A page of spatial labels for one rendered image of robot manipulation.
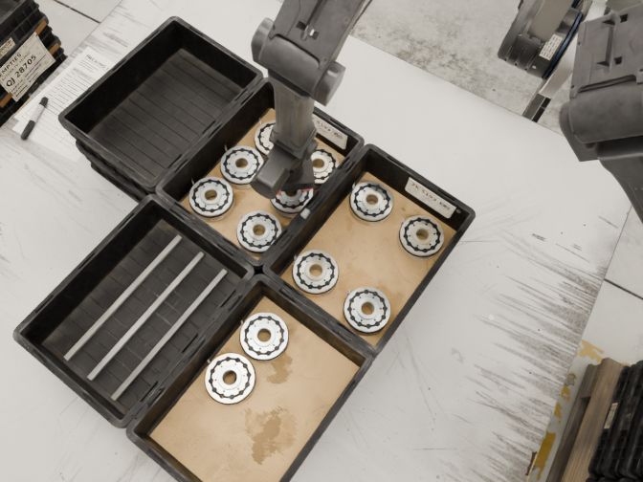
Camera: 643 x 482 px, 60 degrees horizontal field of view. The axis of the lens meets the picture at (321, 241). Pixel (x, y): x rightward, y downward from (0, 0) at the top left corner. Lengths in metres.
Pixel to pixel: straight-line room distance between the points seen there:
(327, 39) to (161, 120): 0.89
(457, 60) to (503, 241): 1.39
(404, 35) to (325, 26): 2.15
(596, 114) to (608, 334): 1.81
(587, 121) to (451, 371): 0.87
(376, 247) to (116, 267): 0.59
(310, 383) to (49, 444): 0.60
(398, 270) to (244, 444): 0.50
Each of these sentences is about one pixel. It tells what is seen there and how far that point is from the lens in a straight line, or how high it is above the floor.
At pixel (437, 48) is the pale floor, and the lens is 2.78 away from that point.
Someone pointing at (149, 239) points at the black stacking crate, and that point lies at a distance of 1.33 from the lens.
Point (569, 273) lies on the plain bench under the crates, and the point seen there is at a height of 0.70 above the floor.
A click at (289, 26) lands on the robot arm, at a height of 1.54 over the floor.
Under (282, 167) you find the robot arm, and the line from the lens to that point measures 1.06.
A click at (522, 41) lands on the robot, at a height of 1.16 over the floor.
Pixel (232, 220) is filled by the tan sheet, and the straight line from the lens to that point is 1.32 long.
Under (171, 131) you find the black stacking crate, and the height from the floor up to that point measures 0.83.
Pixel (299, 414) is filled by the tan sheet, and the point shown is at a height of 0.83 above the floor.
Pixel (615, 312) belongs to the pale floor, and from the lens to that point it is 2.43.
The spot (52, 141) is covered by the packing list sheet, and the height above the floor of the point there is 0.70.
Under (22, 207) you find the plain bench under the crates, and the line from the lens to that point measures 1.62.
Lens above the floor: 2.02
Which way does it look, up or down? 68 degrees down
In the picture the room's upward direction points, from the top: 7 degrees clockwise
